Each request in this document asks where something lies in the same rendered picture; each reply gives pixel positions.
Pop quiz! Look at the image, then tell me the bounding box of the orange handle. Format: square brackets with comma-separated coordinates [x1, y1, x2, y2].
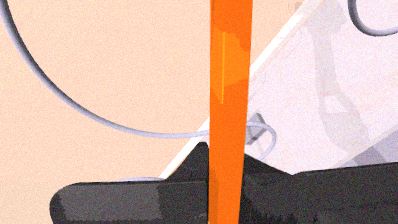
[209, 0, 253, 224]

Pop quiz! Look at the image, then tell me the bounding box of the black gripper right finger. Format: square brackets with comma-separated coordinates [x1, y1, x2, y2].
[238, 154, 398, 224]

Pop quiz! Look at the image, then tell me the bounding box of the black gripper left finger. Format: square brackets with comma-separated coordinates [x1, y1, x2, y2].
[49, 142, 209, 224]

